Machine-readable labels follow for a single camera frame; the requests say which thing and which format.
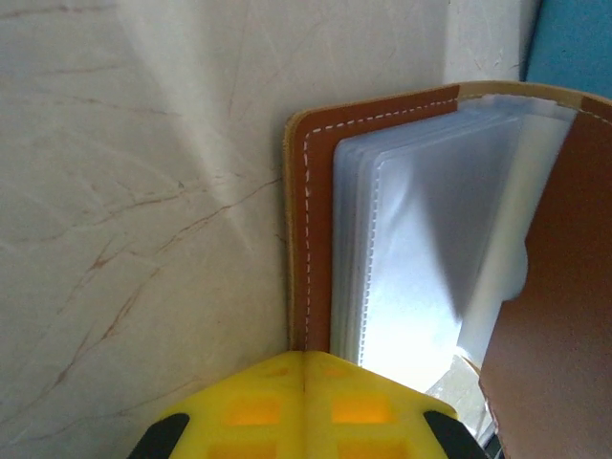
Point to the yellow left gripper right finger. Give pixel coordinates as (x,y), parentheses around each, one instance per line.
(334,378)

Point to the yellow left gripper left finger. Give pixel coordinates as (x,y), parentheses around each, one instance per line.
(215,430)

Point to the brown leather card holder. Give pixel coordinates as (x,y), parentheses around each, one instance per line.
(318,215)

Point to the blue card tin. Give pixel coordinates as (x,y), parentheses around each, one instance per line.
(574,43)

